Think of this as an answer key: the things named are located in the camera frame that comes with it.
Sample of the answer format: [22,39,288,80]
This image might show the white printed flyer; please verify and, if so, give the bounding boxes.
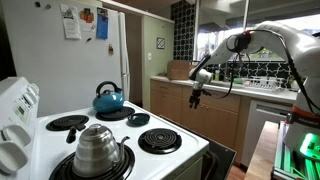
[59,3,82,41]

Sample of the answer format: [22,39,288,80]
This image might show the teal spoon rest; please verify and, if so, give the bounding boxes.
[127,112,151,127]

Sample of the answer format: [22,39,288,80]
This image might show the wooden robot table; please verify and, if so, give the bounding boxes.
[244,120,280,180]

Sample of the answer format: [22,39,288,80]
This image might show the oven door with glass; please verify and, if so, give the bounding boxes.
[159,114,238,180]

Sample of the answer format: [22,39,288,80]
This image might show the blue flyer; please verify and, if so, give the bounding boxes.
[96,7,110,41]

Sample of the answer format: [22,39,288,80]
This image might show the kitchen sink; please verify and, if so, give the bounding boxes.
[203,78,243,89]

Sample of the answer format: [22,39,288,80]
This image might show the white dish rack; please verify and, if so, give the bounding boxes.
[242,75,285,92]

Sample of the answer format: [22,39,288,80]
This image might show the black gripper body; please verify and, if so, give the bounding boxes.
[191,81,205,98]

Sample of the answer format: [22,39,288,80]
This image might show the large black coil burner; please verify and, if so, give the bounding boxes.
[95,105,136,122]
[49,143,136,180]

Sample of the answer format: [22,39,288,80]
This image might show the small framed wall picture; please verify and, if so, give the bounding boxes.
[156,37,166,51]

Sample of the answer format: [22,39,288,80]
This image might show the white dishwasher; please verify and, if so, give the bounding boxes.
[240,99,295,168]

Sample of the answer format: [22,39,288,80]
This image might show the light wooden kitchen cabinets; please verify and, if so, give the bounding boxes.
[149,79,252,165]

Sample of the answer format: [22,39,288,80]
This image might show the paper with orange picture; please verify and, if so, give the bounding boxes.
[79,7,98,33]

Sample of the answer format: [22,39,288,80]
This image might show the wooden cutting board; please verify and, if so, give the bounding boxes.
[166,59,196,81]

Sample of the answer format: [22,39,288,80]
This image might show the chrome kitchen faucet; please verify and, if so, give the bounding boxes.
[222,61,232,83]

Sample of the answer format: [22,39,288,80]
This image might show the white refrigerator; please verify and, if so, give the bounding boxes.
[1,0,131,118]

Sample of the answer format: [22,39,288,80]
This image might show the white stove knob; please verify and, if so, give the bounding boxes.
[0,124,32,148]
[0,140,29,175]

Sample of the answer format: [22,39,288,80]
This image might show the kitchen window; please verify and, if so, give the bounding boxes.
[195,0,320,62]

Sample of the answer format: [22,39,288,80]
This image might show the robot stand with green light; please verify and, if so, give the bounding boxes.
[270,121,320,180]

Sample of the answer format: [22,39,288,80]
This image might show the small black coil burner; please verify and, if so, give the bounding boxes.
[137,127,183,155]
[45,114,90,132]

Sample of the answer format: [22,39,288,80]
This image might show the teal kettle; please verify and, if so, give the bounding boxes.
[92,80,126,114]

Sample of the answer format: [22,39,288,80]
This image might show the steel gooseneck kettle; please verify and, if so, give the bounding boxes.
[65,123,131,178]

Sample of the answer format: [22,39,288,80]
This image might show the white electric stove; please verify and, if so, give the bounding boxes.
[0,76,210,180]

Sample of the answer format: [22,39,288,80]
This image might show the small potted plant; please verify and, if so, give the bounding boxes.
[289,75,302,91]

